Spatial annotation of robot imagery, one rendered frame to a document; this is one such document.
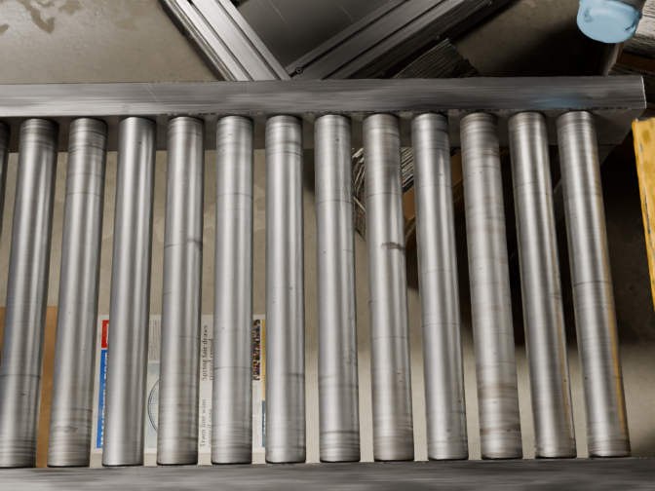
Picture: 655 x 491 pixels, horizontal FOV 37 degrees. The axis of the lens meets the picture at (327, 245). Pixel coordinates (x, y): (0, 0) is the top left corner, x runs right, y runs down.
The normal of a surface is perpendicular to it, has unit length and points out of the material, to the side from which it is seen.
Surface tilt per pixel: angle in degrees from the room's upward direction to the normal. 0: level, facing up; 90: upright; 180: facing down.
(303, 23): 0
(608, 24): 90
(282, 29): 0
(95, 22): 0
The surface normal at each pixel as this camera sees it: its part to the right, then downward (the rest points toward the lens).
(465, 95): 0.00, -0.30
